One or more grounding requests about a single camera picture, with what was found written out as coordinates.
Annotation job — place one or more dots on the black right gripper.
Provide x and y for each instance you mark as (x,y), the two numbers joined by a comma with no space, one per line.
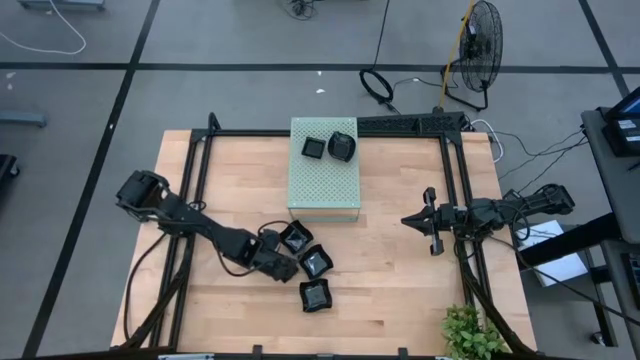
(436,220)

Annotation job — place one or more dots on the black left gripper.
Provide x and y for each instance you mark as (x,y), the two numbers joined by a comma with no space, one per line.
(272,265)

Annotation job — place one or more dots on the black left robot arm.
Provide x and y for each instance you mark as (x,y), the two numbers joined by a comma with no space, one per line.
(200,227)

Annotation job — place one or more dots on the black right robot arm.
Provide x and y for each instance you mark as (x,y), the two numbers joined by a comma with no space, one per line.
(530,205)

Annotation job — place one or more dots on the green perforated metal shelf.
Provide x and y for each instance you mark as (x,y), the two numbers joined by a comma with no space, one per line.
(325,185)

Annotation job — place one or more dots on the green potted plant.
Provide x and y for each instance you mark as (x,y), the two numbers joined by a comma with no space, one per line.
(470,335)

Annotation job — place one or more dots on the white paper sheet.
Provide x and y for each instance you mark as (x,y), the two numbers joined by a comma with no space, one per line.
(565,267)

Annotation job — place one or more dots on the black desk support bar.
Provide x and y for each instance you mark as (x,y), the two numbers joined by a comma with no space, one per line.
(575,240)

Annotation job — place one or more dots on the black floor fan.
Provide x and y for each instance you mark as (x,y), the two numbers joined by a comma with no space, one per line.
(481,50)

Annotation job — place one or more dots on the grey side desk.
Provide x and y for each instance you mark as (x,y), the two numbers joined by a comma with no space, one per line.
(620,185)

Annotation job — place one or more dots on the black device with white labels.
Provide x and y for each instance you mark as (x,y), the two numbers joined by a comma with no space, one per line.
(620,137)

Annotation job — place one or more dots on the black monitor with blue screen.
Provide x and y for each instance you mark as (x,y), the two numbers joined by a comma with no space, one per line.
(631,105)

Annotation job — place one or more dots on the black floor object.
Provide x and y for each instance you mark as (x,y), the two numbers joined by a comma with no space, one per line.
(6,167)

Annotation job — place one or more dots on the grey floor bar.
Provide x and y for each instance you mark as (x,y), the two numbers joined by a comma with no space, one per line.
(20,119)

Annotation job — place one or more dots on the grey cart base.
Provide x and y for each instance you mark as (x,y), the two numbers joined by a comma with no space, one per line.
(60,4)

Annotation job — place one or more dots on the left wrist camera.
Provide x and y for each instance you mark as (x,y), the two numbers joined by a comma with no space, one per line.
(270,240)

